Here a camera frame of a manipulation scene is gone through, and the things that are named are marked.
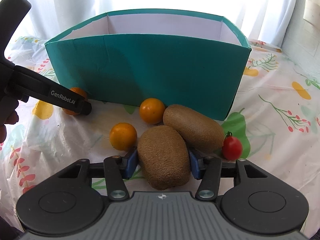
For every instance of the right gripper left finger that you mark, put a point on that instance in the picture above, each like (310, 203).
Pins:
(116, 170)

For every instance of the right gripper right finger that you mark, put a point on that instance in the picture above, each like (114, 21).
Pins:
(208, 171)

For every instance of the red cherry tomato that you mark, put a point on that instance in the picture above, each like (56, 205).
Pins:
(232, 147)

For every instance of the orange cherry tomato front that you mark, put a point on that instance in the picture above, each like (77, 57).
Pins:
(123, 136)

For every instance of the orange cherry tomato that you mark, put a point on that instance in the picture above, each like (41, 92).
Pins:
(151, 111)
(123, 136)

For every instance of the brown kiwi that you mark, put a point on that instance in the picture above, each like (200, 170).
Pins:
(198, 130)
(163, 157)

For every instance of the floral plastic tablecloth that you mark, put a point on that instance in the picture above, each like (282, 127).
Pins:
(275, 115)

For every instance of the teal cardboard box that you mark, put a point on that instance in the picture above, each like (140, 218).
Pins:
(180, 57)

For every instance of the white curtain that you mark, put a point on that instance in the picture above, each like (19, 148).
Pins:
(264, 20)

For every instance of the white wall fixture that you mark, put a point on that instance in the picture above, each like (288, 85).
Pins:
(312, 13)

